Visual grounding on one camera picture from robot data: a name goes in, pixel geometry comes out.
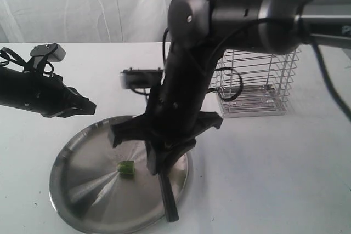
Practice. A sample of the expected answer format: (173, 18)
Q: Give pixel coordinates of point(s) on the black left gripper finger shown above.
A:
(74, 104)

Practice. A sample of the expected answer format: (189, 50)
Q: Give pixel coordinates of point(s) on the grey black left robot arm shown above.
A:
(15, 88)

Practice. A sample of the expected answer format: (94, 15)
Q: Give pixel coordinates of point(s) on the metal wire utensil rack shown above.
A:
(254, 84)

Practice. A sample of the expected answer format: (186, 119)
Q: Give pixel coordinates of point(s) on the round stainless steel plate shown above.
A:
(88, 193)

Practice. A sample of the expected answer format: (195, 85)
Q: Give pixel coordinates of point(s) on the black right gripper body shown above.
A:
(173, 114)

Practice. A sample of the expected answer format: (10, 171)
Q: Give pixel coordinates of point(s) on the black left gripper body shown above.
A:
(50, 97)

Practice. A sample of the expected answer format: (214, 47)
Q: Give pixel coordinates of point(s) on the black handled kitchen knife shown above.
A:
(169, 203)

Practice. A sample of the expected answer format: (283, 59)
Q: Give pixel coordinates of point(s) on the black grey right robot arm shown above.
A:
(201, 31)

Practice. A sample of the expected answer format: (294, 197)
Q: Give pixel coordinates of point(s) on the green vegetable piece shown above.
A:
(126, 168)

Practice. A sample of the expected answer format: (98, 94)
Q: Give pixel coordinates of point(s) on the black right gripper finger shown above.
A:
(134, 128)
(164, 151)

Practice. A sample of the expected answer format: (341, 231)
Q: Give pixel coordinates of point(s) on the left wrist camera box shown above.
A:
(42, 57)

